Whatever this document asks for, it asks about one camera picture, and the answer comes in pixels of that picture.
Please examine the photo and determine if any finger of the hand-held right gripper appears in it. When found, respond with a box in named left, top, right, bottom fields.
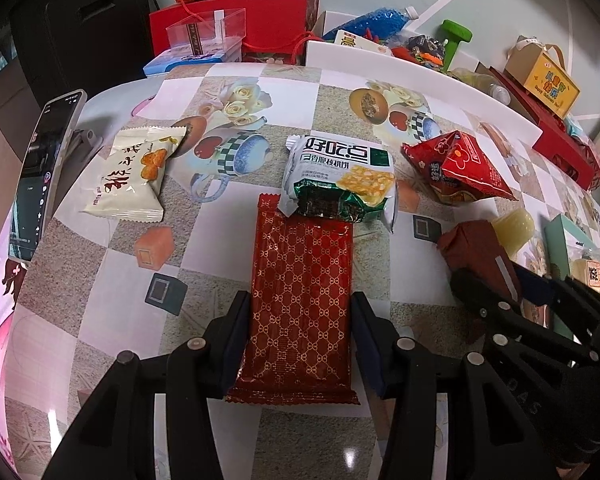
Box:
left=512, top=264, right=600, bottom=357
left=449, top=268, right=597, bottom=369

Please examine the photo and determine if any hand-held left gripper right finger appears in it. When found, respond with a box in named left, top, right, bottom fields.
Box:
left=350, top=292, right=549, bottom=480

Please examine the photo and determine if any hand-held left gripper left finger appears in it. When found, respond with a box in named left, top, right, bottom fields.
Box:
left=42, top=291, right=253, bottom=480

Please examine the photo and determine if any white tray with teal rim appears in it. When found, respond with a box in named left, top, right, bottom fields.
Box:
left=544, top=213, right=600, bottom=311

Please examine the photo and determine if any brown-red snack box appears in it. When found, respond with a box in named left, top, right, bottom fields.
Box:
left=437, top=219, right=524, bottom=307

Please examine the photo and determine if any long red patterned snack packet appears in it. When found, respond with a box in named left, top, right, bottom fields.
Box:
left=224, top=193, right=361, bottom=406

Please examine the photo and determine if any pale yellow jelly cup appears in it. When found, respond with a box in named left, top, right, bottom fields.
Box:
left=494, top=209, right=536, bottom=252

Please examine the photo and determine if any red patterned wrapped box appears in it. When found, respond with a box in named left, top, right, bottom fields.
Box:
left=569, top=129, right=600, bottom=192

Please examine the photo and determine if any red triangular snack packet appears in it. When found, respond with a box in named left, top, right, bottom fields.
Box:
left=401, top=129, right=519, bottom=206

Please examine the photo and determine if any flat red gift box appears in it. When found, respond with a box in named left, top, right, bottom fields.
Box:
left=489, top=67, right=600, bottom=181

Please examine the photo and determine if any green white cracker packet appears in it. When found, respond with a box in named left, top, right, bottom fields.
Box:
left=278, top=134, right=399, bottom=234

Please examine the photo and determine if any cream pastry snack packet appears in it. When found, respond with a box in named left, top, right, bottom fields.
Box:
left=78, top=127, right=187, bottom=221

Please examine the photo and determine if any pale clear bottle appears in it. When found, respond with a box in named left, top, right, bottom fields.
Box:
left=452, top=67, right=511, bottom=104

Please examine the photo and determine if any white phone stand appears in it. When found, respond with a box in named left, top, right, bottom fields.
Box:
left=54, top=127, right=104, bottom=212

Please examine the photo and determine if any smartphone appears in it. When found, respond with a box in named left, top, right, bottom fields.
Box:
left=7, top=88, right=89, bottom=264

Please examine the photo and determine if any green dumbbell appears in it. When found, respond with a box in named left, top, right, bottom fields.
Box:
left=439, top=19, right=474, bottom=74

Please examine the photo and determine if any colourful candy bag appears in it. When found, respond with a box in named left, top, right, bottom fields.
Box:
left=394, top=34, right=449, bottom=69

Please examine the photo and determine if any light blue box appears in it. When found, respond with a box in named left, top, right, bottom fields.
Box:
left=143, top=49, right=231, bottom=77

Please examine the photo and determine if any white yellow snack box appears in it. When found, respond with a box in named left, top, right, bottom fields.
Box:
left=333, top=29, right=394, bottom=56

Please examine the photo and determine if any blue bead bottle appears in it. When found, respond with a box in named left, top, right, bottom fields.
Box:
left=329, top=5, right=420, bottom=41

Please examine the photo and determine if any clear plastic box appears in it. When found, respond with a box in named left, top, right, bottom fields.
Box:
left=166, top=8, right=246, bottom=56

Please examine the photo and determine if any large red gift box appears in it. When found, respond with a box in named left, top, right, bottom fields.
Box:
left=148, top=0, right=321, bottom=66

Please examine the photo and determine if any yellow cardboard box with handle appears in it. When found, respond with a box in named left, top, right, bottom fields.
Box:
left=504, top=35, right=581, bottom=116

